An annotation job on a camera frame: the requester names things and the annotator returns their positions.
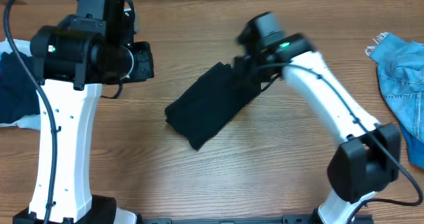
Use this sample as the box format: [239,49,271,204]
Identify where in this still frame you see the black t-shirt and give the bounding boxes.
[164,62,261,150]

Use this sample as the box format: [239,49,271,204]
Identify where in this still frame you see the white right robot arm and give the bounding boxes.
[236,32,401,223]

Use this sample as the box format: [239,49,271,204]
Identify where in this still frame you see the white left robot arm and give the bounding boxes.
[13,26,154,223]

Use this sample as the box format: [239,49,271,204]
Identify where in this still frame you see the folded light denim garment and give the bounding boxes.
[0,37,42,131]

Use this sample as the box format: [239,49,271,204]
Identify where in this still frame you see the folded navy garment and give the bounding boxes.
[0,50,41,125]

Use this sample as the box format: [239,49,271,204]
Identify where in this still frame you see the blue denim jeans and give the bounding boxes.
[365,32,423,168]

